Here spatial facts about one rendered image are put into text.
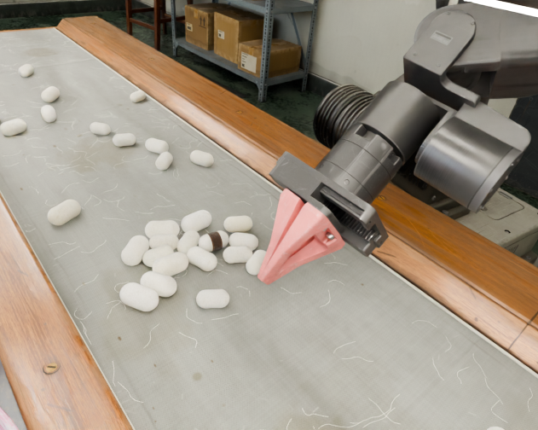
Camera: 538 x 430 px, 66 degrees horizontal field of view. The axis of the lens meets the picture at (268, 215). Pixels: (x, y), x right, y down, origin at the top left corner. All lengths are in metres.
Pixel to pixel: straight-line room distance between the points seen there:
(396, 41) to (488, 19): 2.29
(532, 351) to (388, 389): 0.14
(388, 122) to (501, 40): 0.10
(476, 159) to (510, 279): 0.19
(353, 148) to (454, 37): 0.11
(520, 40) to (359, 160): 0.15
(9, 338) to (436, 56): 0.40
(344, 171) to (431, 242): 0.19
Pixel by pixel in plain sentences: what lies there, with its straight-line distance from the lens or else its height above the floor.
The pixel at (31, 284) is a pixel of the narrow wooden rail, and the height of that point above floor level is 0.76.
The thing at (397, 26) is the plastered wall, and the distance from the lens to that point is 2.67.
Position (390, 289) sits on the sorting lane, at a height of 0.74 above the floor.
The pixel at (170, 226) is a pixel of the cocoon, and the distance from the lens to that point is 0.47.
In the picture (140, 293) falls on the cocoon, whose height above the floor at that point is 0.76.
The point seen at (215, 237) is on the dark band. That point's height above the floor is 0.76.
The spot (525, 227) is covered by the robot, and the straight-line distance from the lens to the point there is 1.19.
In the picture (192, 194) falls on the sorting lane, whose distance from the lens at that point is 0.55.
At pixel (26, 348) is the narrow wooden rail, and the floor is 0.76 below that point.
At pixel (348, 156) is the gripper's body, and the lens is 0.35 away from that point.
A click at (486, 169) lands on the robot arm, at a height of 0.91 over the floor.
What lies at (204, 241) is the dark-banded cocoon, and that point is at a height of 0.76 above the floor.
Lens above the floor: 1.05
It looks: 37 degrees down
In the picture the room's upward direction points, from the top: 6 degrees clockwise
